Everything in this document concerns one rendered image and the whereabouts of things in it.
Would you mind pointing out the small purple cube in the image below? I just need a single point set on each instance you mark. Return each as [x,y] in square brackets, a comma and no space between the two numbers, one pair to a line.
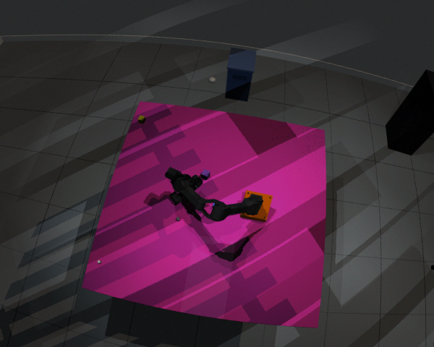
[205,174]

